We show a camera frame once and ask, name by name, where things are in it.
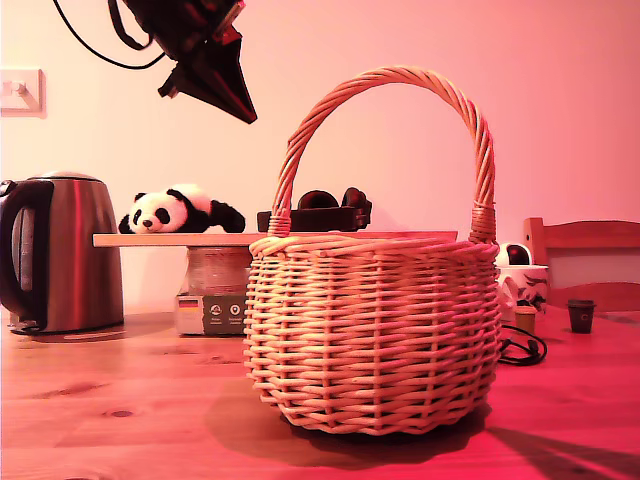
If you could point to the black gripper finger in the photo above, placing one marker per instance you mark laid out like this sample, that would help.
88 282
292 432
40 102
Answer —
235 75
195 80

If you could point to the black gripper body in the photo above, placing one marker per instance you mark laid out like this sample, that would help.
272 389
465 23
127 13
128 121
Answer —
185 25

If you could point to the wooden shelf board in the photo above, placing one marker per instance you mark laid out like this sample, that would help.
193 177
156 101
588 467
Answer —
150 240

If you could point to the plush panda toy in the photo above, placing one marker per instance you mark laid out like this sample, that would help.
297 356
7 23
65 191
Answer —
150 212

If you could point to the stainless steel electric kettle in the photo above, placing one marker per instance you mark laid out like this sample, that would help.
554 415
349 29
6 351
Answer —
85 250

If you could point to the white mug with dark print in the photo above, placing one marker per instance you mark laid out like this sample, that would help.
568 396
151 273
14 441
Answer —
532 282

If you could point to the small orange lidded cup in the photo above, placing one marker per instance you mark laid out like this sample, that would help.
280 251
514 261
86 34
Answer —
526 320

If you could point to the small brown coffee cup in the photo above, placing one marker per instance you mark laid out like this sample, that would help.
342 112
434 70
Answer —
581 317

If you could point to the white wall switch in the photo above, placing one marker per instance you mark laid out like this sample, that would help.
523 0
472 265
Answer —
25 95

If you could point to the white round security camera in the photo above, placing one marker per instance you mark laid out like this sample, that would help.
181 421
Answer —
517 255

